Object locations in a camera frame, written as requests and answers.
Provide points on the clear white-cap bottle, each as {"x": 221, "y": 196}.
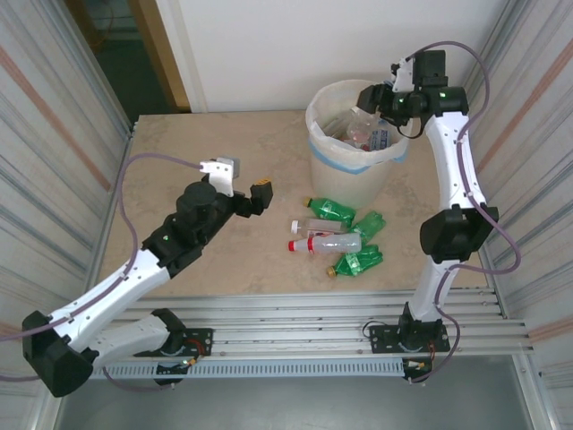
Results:
{"x": 360, "y": 127}

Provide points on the red label square bottle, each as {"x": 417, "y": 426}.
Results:
{"x": 363, "y": 146}

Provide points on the crushed green soda bottle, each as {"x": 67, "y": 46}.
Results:
{"x": 358, "y": 262}
{"x": 369, "y": 224}
{"x": 331, "y": 209}

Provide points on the clear red-cap bottle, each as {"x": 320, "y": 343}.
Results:
{"x": 333, "y": 243}

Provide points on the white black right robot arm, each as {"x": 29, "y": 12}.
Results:
{"x": 452, "y": 165}

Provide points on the translucent bin liner bag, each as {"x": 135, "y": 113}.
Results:
{"x": 331, "y": 103}

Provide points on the beige plastic bin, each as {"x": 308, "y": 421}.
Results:
{"x": 344, "y": 188}

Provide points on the blue tape band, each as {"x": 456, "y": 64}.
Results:
{"x": 336, "y": 165}

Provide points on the left base power wiring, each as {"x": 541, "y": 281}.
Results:
{"x": 190, "y": 360}

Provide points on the base power wiring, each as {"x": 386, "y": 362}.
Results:
{"x": 190, "y": 360}
{"x": 420, "y": 365}

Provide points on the right base power wiring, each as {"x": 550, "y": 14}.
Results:
{"x": 420, "y": 365}

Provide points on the aluminium rail frame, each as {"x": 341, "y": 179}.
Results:
{"x": 291, "y": 313}

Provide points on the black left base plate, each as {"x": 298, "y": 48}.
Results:
{"x": 199, "y": 336}

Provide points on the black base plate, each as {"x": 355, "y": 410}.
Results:
{"x": 385, "y": 336}
{"x": 199, "y": 336}

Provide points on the wooden door frame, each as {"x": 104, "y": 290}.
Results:
{"x": 165, "y": 54}

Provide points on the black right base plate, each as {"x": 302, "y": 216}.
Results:
{"x": 385, "y": 336}

